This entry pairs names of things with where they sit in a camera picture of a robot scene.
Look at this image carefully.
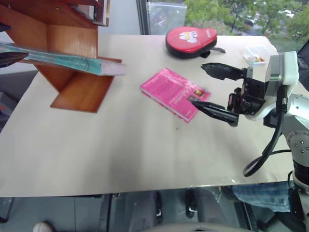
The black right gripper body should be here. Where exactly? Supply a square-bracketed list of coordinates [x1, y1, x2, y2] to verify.
[226, 67, 267, 116]

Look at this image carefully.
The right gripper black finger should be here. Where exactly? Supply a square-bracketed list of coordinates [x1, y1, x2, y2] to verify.
[191, 100, 241, 128]
[200, 62, 247, 82]

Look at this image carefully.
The teal book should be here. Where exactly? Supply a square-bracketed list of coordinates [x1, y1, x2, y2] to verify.
[0, 42, 127, 77]

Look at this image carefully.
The pink book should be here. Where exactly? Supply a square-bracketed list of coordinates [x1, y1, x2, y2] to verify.
[140, 67, 212, 125]

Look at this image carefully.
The wooden bookshelf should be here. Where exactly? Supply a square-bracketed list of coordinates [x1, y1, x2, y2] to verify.
[0, 0, 123, 114]

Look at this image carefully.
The grey book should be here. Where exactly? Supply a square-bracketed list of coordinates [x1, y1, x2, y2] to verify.
[70, 0, 95, 21]

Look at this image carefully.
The white book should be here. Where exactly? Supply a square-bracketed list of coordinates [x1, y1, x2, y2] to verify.
[93, 0, 111, 28]

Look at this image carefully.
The clear plastic box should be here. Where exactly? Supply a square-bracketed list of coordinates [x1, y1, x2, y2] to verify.
[242, 45, 271, 67]

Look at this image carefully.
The red paddle case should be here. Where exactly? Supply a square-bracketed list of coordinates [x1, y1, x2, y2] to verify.
[165, 26, 226, 59]

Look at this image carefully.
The grey and red box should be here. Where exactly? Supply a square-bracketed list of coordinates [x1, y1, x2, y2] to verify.
[0, 91, 18, 116]

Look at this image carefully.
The black cloth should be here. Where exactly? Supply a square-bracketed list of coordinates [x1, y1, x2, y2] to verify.
[296, 38, 309, 92]

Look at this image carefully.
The person's leg in jeans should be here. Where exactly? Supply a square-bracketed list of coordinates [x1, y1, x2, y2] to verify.
[220, 181, 293, 214]

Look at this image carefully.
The white shoe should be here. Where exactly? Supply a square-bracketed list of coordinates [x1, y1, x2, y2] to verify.
[33, 220, 58, 232]

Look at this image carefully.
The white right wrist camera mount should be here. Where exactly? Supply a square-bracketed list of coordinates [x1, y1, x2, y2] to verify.
[246, 51, 300, 121]

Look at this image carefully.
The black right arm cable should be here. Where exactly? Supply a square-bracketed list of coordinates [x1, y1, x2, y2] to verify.
[242, 84, 292, 178]

